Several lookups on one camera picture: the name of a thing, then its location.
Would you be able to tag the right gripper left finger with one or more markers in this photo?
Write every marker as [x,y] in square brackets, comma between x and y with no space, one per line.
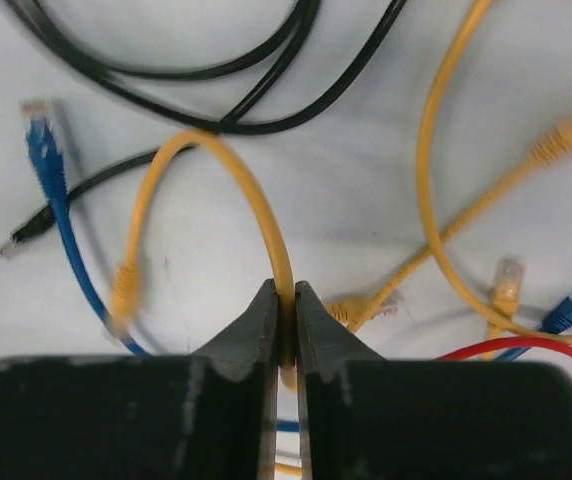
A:
[231,412]

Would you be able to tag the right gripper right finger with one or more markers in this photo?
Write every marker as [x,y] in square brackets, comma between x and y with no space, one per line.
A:
[324,351]

